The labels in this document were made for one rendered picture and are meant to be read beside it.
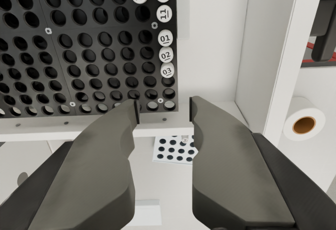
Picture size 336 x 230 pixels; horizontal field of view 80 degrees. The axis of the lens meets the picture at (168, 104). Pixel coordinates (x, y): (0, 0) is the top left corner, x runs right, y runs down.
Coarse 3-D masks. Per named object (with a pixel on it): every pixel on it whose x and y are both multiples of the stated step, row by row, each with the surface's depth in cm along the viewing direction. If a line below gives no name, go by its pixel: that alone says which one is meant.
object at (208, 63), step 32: (192, 0) 22; (224, 0) 22; (192, 32) 24; (224, 32) 24; (192, 64) 26; (224, 64) 26; (192, 96) 28; (224, 96) 28; (0, 128) 25; (32, 128) 25; (64, 128) 24; (160, 128) 24; (192, 128) 23
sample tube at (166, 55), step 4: (164, 48) 17; (168, 48) 17; (160, 52) 17; (164, 52) 17; (168, 52) 17; (172, 52) 18; (160, 56) 17; (164, 56) 17; (168, 56) 17; (172, 56) 17; (164, 60) 18; (168, 60) 18
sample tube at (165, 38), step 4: (160, 32) 17; (164, 32) 16; (168, 32) 16; (160, 36) 17; (164, 36) 17; (168, 36) 17; (160, 40) 17; (164, 40) 17; (168, 40) 17; (160, 44) 17; (164, 44) 17; (168, 44) 17
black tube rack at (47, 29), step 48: (0, 0) 17; (48, 0) 17; (96, 0) 19; (0, 48) 19; (48, 48) 18; (96, 48) 18; (144, 48) 21; (0, 96) 21; (48, 96) 21; (96, 96) 25; (144, 96) 21
